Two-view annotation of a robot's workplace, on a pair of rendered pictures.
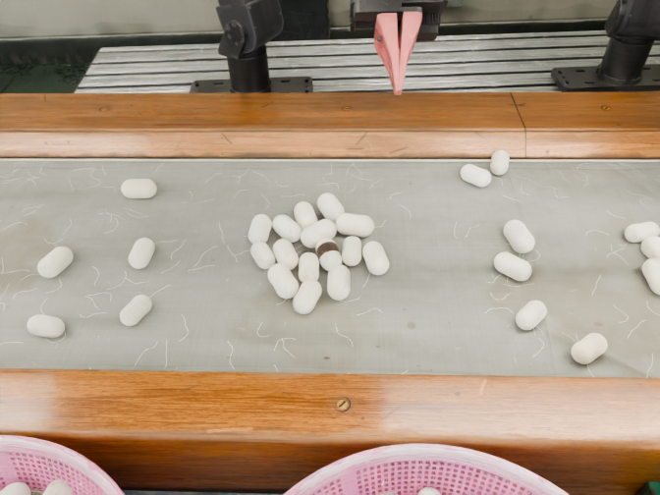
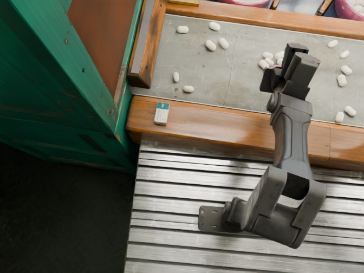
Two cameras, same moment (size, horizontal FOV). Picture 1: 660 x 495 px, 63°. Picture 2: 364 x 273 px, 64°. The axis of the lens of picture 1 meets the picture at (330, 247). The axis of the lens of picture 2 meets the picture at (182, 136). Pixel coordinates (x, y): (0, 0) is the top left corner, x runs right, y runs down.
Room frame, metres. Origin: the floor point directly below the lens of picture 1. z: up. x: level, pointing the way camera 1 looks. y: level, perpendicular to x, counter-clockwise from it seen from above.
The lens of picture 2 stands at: (0.83, -0.64, 1.56)
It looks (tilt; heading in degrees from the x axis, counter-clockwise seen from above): 74 degrees down; 184
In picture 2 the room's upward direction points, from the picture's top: 2 degrees clockwise
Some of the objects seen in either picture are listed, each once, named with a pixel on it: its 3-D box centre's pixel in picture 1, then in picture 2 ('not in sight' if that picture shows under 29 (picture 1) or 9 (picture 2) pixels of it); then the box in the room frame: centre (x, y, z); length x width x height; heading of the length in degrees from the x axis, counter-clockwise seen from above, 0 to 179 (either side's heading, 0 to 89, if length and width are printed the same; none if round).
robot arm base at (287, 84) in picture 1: (248, 71); not in sight; (0.81, 0.12, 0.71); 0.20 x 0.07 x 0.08; 91
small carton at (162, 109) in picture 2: not in sight; (162, 113); (0.55, -0.72, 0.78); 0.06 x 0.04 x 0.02; 177
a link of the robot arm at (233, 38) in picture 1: (249, 30); not in sight; (0.81, 0.11, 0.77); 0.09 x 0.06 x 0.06; 146
